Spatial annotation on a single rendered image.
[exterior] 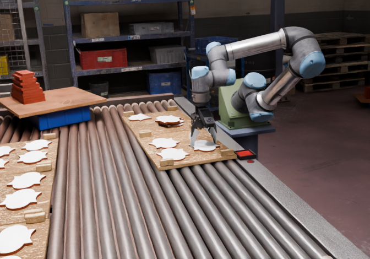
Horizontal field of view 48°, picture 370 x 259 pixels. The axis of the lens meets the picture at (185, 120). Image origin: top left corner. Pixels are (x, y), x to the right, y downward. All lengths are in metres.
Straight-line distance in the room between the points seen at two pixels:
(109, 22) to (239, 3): 2.36
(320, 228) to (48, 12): 5.83
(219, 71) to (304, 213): 0.74
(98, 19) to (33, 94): 3.71
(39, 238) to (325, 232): 0.83
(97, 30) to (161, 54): 0.99
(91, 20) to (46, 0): 0.88
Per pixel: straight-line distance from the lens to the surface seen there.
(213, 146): 1.86
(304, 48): 1.88
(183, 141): 1.96
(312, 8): 8.08
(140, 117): 2.36
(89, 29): 6.10
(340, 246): 1.27
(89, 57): 6.09
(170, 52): 6.33
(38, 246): 1.28
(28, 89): 2.52
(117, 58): 6.14
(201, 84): 1.79
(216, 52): 1.89
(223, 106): 2.38
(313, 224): 1.35
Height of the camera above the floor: 1.59
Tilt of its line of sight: 17 degrees down
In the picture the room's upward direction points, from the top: 2 degrees counter-clockwise
